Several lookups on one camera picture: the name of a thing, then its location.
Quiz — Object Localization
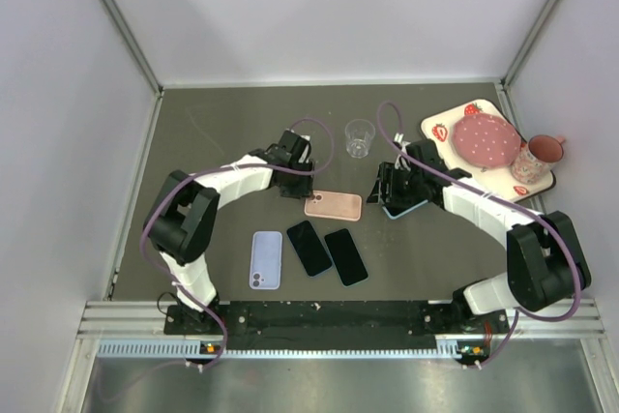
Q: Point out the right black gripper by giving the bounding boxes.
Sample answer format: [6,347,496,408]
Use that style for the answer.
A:
[367,162,425,208]

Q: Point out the light blue phone case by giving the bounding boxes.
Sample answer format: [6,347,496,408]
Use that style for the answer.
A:
[383,200,427,220]

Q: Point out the pink phone case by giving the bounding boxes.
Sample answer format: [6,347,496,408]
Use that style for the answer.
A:
[304,191,363,221]

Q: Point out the lavender phone case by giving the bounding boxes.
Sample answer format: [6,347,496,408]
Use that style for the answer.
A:
[249,231,282,290]

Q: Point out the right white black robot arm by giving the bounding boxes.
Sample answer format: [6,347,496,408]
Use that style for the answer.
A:
[367,134,591,332]

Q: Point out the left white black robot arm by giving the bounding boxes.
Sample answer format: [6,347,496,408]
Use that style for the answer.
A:
[139,130,315,333]

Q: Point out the black phone blue edge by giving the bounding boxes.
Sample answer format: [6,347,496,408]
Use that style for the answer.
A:
[286,221,333,278]

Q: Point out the clear plastic cup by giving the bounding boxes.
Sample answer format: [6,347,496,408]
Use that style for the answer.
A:
[344,119,375,159]

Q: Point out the pink polka dot plate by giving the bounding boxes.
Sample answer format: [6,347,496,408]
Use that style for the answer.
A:
[451,113,521,169]

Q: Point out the pink floral mug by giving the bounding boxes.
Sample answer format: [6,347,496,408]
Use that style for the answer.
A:
[511,134,566,185]

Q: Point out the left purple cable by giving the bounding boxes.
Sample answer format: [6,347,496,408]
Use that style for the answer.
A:
[96,117,336,402]

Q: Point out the purple cable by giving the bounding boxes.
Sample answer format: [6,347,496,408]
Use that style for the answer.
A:
[96,117,336,402]
[376,102,581,369]

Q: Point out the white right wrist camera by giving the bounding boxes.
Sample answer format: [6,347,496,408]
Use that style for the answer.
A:
[393,133,410,171]

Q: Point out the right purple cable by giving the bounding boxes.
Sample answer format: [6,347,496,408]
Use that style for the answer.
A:
[376,102,581,369]

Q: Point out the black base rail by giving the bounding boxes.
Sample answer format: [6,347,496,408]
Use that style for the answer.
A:
[163,300,512,350]

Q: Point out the grey slotted cable duct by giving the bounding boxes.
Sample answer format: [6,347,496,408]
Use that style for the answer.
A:
[96,335,484,360]

